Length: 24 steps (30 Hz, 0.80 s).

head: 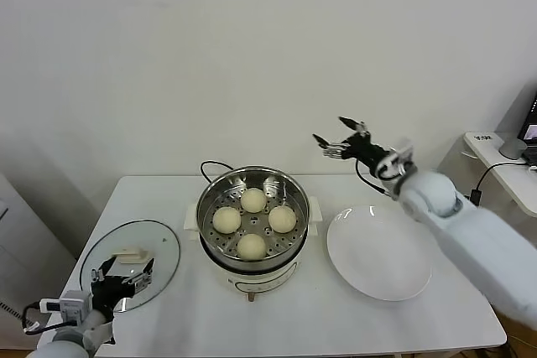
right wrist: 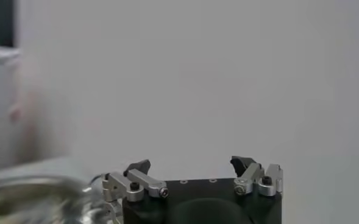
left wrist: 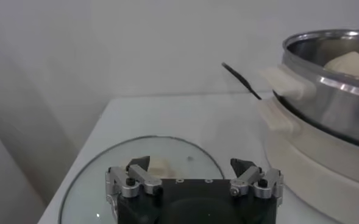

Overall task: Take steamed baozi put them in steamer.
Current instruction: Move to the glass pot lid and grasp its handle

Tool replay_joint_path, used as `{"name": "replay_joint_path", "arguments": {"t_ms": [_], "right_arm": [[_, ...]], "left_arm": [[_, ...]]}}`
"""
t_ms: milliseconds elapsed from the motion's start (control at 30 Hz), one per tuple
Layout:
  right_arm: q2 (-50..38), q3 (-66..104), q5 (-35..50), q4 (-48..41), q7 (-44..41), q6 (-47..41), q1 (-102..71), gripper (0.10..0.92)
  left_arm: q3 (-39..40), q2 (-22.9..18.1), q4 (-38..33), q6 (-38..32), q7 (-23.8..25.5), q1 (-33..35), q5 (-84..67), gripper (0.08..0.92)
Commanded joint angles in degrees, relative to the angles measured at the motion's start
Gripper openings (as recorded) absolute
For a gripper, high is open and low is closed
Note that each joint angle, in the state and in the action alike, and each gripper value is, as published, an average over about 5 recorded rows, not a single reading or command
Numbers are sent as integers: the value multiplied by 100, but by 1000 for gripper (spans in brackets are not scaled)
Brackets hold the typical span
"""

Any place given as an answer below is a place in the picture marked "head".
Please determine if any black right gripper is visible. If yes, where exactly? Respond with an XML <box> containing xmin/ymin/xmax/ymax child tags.
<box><xmin>312</xmin><ymin>115</ymin><xmax>389</xmax><ymax>174</ymax></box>

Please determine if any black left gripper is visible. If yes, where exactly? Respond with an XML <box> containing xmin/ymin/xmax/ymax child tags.
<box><xmin>90</xmin><ymin>255</ymin><xmax>155</xmax><ymax>317</ymax></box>

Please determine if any round glass lid cream handle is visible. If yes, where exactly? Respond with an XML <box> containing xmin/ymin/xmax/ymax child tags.
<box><xmin>78</xmin><ymin>219</ymin><xmax>180</xmax><ymax>314</ymax></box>

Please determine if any white steamed baozi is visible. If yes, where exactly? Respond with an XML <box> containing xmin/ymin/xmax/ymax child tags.
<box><xmin>237</xmin><ymin>232</ymin><xmax>268</xmax><ymax>262</ymax></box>
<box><xmin>267</xmin><ymin>205</ymin><xmax>298</xmax><ymax>234</ymax></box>
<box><xmin>212</xmin><ymin>205</ymin><xmax>242</xmax><ymax>235</ymax></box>
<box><xmin>240</xmin><ymin>188</ymin><xmax>268</xmax><ymax>214</ymax></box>

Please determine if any stainless steel steamer basket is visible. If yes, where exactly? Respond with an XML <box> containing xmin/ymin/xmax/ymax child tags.
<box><xmin>196</xmin><ymin>166</ymin><xmax>310</xmax><ymax>273</ymax></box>

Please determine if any white cabinet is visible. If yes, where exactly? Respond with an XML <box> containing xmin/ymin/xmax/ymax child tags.
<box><xmin>0</xmin><ymin>173</ymin><xmax>79</xmax><ymax>325</ymax></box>

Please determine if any white round plate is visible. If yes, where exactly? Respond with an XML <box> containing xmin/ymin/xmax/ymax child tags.
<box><xmin>326</xmin><ymin>205</ymin><xmax>433</xmax><ymax>301</ymax></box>

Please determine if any cream electric cooker base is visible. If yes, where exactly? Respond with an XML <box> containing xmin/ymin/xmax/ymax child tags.
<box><xmin>183</xmin><ymin>196</ymin><xmax>323</xmax><ymax>303</ymax></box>

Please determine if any grey round puck device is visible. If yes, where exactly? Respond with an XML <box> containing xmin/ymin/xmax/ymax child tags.
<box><xmin>498</xmin><ymin>137</ymin><xmax>528</xmax><ymax>161</ymax></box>

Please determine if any white side desk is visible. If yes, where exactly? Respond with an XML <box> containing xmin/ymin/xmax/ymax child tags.
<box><xmin>463</xmin><ymin>131</ymin><xmax>537</xmax><ymax>216</ymax></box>

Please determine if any black laptop screen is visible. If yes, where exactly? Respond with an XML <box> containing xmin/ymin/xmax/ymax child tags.
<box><xmin>516</xmin><ymin>90</ymin><xmax>537</xmax><ymax>165</ymax></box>

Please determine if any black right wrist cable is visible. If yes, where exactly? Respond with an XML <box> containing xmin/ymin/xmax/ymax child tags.
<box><xmin>355</xmin><ymin>158</ymin><xmax>389</xmax><ymax>198</ymax></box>

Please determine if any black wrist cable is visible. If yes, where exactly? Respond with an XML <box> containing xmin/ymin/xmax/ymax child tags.
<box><xmin>355</xmin><ymin>158</ymin><xmax>389</xmax><ymax>198</ymax></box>
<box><xmin>21</xmin><ymin>303</ymin><xmax>60</xmax><ymax>334</ymax></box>

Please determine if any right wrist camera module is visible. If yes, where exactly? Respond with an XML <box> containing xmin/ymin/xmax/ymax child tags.
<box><xmin>375</xmin><ymin>137</ymin><xmax>419</xmax><ymax>181</ymax></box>

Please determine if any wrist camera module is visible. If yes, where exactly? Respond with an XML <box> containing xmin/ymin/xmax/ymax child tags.
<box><xmin>375</xmin><ymin>137</ymin><xmax>419</xmax><ymax>181</ymax></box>
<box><xmin>39</xmin><ymin>290</ymin><xmax>93</xmax><ymax>325</ymax></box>

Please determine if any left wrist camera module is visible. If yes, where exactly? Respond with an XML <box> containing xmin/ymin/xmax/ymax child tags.
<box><xmin>39</xmin><ymin>290</ymin><xmax>93</xmax><ymax>325</ymax></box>

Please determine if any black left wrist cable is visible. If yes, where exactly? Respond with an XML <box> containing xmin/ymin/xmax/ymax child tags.
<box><xmin>21</xmin><ymin>303</ymin><xmax>60</xmax><ymax>334</ymax></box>

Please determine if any black cooker power cord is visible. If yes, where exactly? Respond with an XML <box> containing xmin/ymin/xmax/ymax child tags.
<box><xmin>199</xmin><ymin>159</ymin><xmax>234</xmax><ymax>185</ymax></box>

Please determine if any black cable with adapter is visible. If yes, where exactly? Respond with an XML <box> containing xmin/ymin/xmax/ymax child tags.
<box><xmin>463</xmin><ymin>160</ymin><xmax>537</xmax><ymax>206</ymax></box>

